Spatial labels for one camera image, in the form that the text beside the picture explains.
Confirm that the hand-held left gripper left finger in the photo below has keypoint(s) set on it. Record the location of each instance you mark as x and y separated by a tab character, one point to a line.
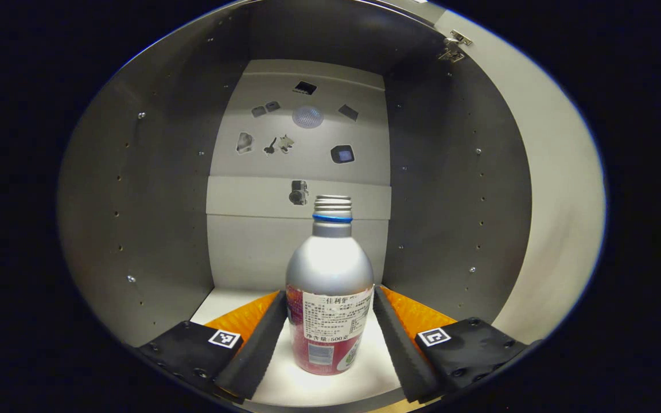
259	355

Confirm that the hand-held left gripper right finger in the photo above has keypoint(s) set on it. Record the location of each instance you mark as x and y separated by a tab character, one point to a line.
402	355

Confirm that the silver bottle with red label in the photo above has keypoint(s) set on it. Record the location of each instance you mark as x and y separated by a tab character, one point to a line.
330	269

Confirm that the dark grey cabinet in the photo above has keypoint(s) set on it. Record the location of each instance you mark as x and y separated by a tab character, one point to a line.
158	201

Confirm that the metal cabinet hinge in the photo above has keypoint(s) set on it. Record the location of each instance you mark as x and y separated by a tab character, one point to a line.
452	51

